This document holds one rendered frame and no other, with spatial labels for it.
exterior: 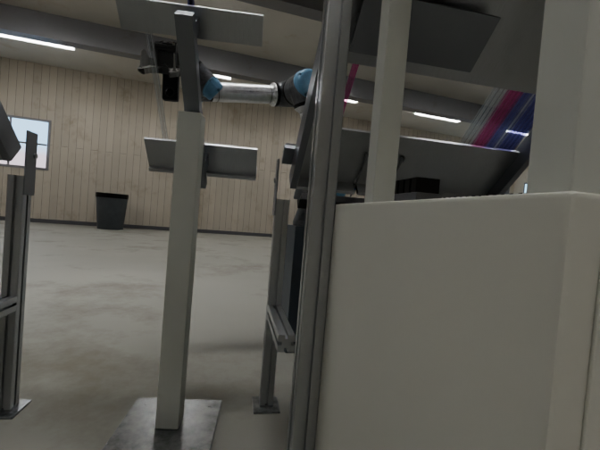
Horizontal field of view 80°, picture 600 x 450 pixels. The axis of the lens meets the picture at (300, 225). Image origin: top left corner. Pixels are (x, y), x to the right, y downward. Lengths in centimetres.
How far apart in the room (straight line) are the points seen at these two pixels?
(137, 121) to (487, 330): 876
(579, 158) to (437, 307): 14
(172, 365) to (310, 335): 52
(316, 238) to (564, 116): 41
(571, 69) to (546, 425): 18
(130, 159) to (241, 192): 252
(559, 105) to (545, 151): 2
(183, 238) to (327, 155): 50
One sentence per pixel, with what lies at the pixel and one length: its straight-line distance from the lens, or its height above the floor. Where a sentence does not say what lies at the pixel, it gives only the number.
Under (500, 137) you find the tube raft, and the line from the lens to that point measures 123.
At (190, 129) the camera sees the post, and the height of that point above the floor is 79.
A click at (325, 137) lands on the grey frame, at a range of 59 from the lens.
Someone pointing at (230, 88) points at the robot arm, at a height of 106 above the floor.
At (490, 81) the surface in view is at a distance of 108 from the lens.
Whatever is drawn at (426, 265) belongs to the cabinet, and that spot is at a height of 56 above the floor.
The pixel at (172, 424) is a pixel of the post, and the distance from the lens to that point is 111.
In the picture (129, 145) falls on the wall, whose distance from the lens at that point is 882.
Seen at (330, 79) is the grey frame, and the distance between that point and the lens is 61.
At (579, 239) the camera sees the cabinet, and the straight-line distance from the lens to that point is 22.
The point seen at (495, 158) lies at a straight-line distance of 127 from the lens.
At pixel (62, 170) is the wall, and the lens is 904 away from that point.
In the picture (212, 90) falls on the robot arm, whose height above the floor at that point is 100.
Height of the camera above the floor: 60
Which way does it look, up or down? 2 degrees down
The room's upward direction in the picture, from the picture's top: 5 degrees clockwise
